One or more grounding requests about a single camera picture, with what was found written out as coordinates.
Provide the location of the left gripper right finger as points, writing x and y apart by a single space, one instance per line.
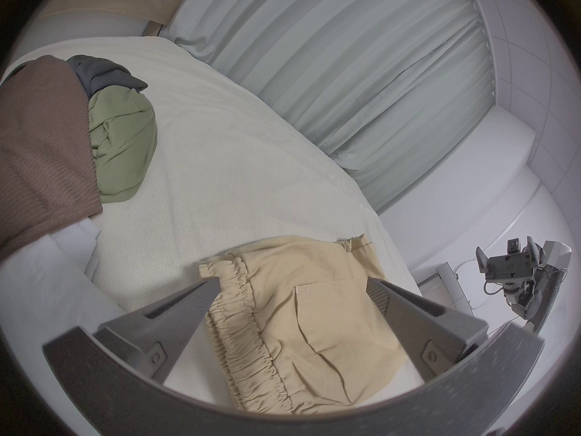
422 327

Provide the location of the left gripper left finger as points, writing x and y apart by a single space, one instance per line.
168 323

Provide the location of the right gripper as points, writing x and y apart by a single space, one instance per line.
508 267

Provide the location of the beige shorts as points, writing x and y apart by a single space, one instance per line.
317 334

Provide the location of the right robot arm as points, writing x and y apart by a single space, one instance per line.
556 255

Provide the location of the bed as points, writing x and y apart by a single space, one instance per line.
227 152

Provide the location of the round mirror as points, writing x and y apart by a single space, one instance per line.
470 289

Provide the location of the grey dressing table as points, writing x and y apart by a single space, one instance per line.
451 284

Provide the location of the white garment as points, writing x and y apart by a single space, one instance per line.
59 266

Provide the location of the pale green curtain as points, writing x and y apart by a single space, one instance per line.
317 30
431 121

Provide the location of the green garment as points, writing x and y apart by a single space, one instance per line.
125 143

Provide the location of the brown garment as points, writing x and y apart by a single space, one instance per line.
41 152

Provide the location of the black garment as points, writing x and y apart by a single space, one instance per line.
100 73

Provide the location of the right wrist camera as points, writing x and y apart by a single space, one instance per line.
513 246

